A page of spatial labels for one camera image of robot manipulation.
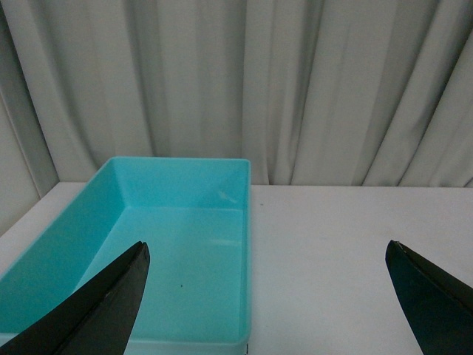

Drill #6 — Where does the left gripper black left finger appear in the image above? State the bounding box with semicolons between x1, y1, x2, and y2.
1;242;150;354

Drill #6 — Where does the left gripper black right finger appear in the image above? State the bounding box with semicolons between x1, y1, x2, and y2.
385;240;472;354

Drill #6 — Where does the grey pleated curtain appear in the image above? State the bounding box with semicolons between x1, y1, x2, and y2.
0;0;473;237

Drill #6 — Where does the turquoise plastic storage bin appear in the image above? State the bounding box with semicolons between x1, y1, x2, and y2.
1;157;251;354

